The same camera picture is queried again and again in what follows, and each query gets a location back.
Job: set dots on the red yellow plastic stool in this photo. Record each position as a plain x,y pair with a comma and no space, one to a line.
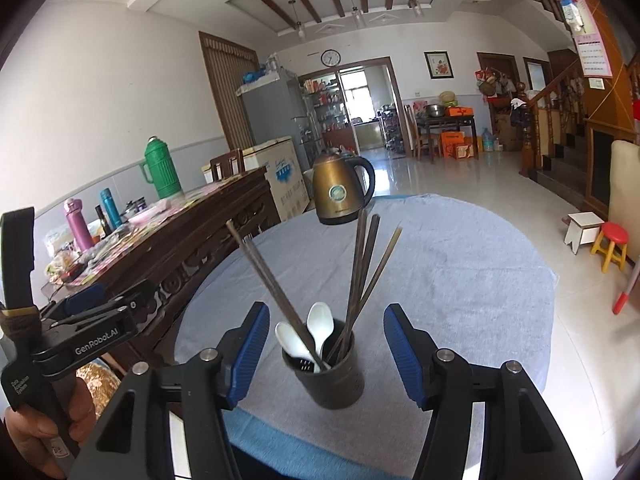
612,244

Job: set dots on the wooden stair railing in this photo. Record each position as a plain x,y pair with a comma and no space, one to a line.
554,113

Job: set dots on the dark metal chopstick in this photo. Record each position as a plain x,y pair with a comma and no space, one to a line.
285,299
272,289
362,273
356,272
367,292

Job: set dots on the white small wooden stool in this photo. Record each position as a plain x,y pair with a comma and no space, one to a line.
582,229

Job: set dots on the white plastic spoon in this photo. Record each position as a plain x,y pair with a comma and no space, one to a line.
294,346
320,323

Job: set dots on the teal water bottle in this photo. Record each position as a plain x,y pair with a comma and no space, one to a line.
110,208

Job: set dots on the light blue table cloth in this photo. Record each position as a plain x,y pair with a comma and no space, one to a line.
460,272

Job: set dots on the green thermos jug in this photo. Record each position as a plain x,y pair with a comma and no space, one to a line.
159,170

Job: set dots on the pink water bottle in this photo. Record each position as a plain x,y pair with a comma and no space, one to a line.
78,225

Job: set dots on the dark wooden side table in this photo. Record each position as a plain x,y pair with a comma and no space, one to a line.
446,136

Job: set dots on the dark carved wooden sideboard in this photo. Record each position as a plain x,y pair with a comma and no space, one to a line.
176,252

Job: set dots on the dark grey utensil holder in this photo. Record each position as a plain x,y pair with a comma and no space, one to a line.
339,387

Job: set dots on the wall calendar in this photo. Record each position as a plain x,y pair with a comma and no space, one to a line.
590,46

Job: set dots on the framed wall picture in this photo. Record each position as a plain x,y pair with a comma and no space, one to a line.
438,65

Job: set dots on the grey refrigerator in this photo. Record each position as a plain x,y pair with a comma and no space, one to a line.
275,107

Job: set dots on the red handled mop stick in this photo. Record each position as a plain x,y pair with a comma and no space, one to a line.
624,295

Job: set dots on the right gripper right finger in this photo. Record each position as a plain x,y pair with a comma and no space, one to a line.
413,352

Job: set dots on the bronze electric kettle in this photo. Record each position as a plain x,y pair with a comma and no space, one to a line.
342,184

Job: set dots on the round wall clock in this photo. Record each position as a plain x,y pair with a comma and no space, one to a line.
330,58

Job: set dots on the dark wooden chair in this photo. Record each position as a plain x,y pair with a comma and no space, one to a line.
227,165

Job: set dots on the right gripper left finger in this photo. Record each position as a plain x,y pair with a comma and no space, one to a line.
240,351

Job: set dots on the cream leather armchair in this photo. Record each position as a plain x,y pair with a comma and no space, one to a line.
624,203

